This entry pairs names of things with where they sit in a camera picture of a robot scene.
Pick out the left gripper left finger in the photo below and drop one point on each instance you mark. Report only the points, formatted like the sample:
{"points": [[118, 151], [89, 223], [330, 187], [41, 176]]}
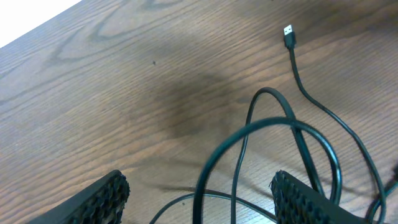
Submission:
{"points": [[102, 202]]}

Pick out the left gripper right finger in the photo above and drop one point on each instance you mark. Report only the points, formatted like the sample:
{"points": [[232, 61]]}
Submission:
{"points": [[295, 202]]}

